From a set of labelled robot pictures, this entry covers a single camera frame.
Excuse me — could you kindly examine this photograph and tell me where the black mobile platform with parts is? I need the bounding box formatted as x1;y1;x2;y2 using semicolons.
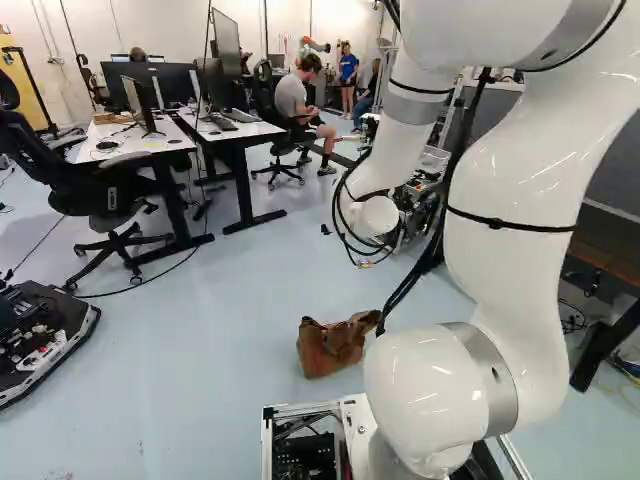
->
0;268;102;412

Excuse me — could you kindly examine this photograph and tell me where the white desk with black legs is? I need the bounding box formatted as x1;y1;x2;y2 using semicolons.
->
176;105;290;237
63;110;216;252

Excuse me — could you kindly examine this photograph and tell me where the black computer monitor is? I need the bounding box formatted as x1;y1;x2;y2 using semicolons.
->
99;60;200;115
209;6;243;65

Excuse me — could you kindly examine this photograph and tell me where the metal equipment cart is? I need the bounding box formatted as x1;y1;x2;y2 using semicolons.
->
391;149;452;247

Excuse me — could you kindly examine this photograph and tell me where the person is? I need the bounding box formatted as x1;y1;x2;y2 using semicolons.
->
336;41;362;120
273;52;342;178
350;57;383;135

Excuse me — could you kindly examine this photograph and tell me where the black office chair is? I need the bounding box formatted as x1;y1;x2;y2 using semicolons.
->
0;69;162;293
249;58;321;192

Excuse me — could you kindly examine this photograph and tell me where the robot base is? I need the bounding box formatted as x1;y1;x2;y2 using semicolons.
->
260;392;532;480

